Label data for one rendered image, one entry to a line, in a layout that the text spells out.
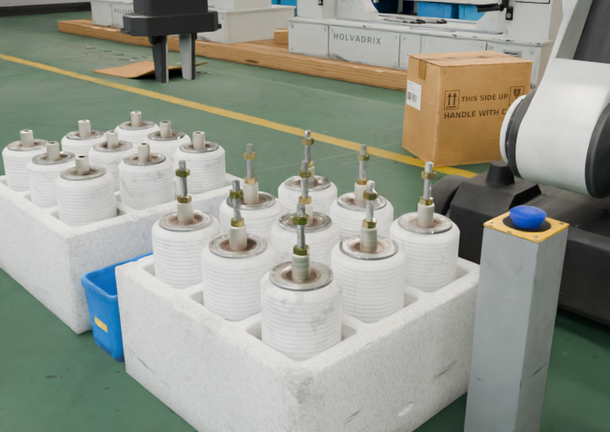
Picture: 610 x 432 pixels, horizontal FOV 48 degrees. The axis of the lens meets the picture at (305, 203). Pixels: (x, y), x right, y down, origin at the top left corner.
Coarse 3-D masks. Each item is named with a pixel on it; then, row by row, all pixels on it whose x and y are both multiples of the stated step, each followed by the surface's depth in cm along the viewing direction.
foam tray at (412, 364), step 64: (128, 320) 100; (192, 320) 86; (256, 320) 84; (384, 320) 84; (448, 320) 91; (192, 384) 90; (256, 384) 78; (320, 384) 75; (384, 384) 84; (448, 384) 96
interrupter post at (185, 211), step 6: (180, 204) 94; (186, 204) 94; (192, 204) 95; (180, 210) 94; (186, 210) 94; (192, 210) 95; (180, 216) 95; (186, 216) 95; (192, 216) 95; (180, 222) 95; (186, 222) 95
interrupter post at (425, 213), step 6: (420, 204) 94; (432, 204) 94; (420, 210) 94; (426, 210) 93; (432, 210) 94; (420, 216) 94; (426, 216) 94; (432, 216) 94; (420, 222) 94; (426, 222) 94; (432, 222) 94
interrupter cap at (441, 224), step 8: (400, 216) 97; (408, 216) 97; (416, 216) 97; (440, 216) 97; (400, 224) 94; (408, 224) 94; (416, 224) 95; (440, 224) 94; (448, 224) 94; (416, 232) 92; (424, 232) 92; (432, 232) 92; (440, 232) 92
